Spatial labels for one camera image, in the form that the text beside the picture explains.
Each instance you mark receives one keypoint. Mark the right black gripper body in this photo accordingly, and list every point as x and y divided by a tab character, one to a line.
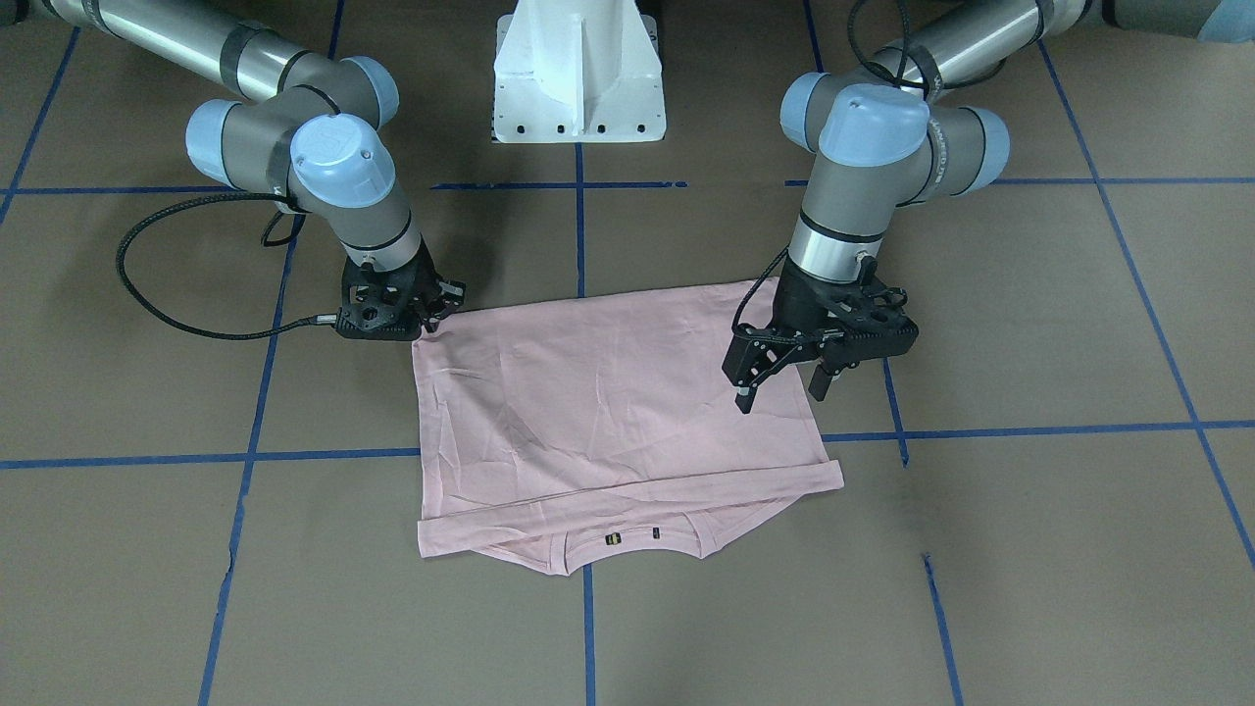
428	287

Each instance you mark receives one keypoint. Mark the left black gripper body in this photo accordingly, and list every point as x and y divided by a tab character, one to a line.
799	306

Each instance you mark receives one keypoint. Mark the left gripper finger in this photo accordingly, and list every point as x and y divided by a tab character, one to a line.
836	356
756	354

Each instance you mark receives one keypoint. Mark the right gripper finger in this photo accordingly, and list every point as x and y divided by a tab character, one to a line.
430	317
449	297

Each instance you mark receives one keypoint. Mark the pink Snoopy t-shirt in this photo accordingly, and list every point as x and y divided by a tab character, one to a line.
556	434

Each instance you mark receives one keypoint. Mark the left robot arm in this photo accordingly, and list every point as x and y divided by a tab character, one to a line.
880	142

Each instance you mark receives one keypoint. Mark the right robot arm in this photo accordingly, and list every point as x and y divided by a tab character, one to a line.
301	130

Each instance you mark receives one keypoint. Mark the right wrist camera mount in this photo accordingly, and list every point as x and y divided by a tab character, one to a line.
363	316

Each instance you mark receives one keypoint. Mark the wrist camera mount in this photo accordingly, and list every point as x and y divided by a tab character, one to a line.
363	316
884	321

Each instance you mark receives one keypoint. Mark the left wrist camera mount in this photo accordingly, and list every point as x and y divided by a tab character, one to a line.
884	321

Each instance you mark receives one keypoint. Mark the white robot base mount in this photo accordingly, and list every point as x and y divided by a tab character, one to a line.
579	72

